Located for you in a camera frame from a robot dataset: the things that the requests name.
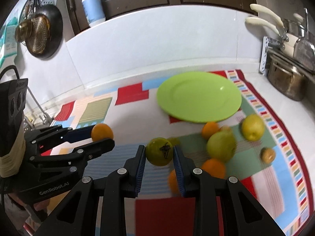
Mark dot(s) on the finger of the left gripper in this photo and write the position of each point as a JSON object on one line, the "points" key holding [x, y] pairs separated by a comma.
{"points": [[79, 157], [50, 137]]}

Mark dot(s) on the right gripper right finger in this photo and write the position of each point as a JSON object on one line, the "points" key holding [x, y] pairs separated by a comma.
{"points": [[222, 207]]}

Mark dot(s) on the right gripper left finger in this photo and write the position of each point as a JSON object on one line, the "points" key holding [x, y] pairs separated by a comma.
{"points": [[76, 214]]}

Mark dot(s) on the orange tangerine with stem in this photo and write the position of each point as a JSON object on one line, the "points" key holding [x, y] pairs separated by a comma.
{"points": [[101, 131]]}

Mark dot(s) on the small brown kiwi fruit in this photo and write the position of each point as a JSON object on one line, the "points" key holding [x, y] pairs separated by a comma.
{"points": [[267, 155]]}

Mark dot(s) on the large green apple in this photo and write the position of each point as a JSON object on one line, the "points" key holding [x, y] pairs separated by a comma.
{"points": [[222, 146]]}

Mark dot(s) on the small green round fruit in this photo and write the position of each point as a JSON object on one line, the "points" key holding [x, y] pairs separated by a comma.
{"points": [[159, 151]]}

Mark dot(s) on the yellow green pear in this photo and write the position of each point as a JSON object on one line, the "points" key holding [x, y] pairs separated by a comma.
{"points": [[252, 127]]}

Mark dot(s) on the colourful patchwork mat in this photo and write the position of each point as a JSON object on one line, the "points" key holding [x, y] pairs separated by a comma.
{"points": [[282, 187]]}

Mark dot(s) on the small brass strainer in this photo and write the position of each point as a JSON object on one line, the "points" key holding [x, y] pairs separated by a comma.
{"points": [[23, 30]]}

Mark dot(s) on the black frying pan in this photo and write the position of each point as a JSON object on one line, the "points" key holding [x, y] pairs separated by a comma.
{"points": [[46, 32]]}

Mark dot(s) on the green plate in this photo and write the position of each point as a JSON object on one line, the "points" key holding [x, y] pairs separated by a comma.
{"points": [[199, 97]]}

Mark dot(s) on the blue white soap bottle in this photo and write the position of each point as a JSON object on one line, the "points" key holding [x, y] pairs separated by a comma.
{"points": [[93, 12]]}

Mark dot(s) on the perforated steel steamer plate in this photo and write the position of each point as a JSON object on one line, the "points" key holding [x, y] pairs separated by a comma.
{"points": [[30, 7]]}

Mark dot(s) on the steel stock pot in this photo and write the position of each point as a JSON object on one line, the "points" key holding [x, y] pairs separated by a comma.
{"points": [[286, 78]]}

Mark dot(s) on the white pot rack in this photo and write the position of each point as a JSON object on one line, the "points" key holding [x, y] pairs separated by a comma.
{"points": [[272, 46]]}

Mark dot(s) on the wall poster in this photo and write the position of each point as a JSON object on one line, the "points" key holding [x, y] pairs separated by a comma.
{"points": [[8, 41]]}

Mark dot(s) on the cream handled saucepan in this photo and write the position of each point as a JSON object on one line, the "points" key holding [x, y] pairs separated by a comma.
{"points": [[287, 39]]}

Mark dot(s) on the cream handled lidded pot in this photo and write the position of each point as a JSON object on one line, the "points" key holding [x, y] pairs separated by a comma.
{"points": [[295, 27]]}

